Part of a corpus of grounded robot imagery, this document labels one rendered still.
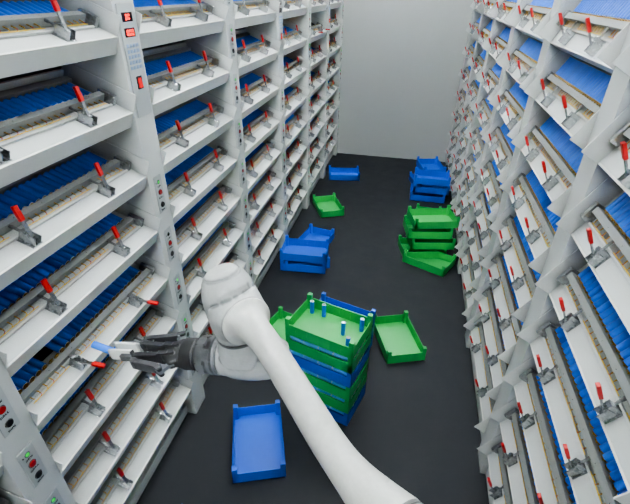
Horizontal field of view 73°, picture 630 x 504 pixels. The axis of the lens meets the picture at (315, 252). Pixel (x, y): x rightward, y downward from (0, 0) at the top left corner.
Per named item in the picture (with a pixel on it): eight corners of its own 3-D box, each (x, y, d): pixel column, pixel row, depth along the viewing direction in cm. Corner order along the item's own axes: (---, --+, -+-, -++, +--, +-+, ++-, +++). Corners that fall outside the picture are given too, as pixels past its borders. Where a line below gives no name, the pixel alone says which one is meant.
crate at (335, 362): (370, 342, 181) (372, 328, 177) (351, 374, 166) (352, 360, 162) (309, 319, 193) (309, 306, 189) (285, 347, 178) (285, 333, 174)
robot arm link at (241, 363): (237, 354, 105) (223, 313, 98) (297, 356, 101) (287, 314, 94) (220, 389, 96) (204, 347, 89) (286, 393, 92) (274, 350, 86)
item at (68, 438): (174, 327, 161) (181, 303, 154) (60, 481, 111) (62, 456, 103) (125, 304, 161) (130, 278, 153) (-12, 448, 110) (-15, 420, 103)
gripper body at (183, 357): (203, 329, 101) (169, 328, 103) (187, 355, 94) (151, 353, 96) (212, 353, 105) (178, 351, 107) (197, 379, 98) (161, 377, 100)
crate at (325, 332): (372, 328, 177) (373, 313, 173) (352, 360, 162) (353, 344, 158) (309, 306, 189) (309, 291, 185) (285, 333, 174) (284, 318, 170)
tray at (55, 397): (165, 287, 151) (170, 268, 146) (36, 436, 101) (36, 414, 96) (114, 263, 151) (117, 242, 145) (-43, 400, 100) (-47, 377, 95)
